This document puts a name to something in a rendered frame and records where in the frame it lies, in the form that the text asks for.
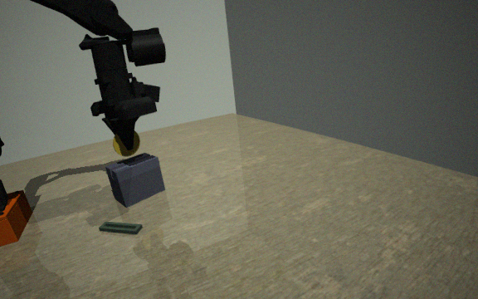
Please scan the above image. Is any dark green slotted holder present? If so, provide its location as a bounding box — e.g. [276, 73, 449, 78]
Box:
[99, 222, 142, 234]

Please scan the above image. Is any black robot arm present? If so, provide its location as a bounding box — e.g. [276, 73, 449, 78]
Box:
[30, 0, 166, 102]

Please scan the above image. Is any gold coin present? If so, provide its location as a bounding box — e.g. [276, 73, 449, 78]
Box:
[113, 132, 139, 157]

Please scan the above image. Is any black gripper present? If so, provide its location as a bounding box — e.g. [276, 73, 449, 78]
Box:
[90, 68, 157, 150]

